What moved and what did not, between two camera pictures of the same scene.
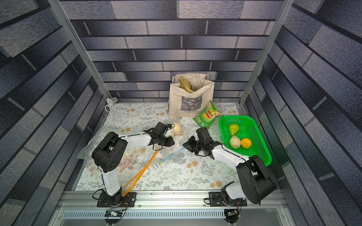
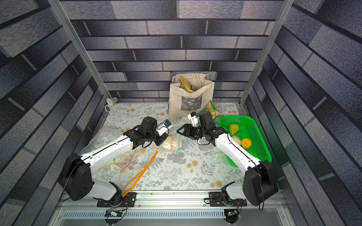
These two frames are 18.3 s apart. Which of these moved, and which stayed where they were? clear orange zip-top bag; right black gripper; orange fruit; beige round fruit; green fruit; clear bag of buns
Moved: right black gripper; clear bag of buns
Stayed: orange fruit; clear orange zip-top bag; beige round fruit; green fruit
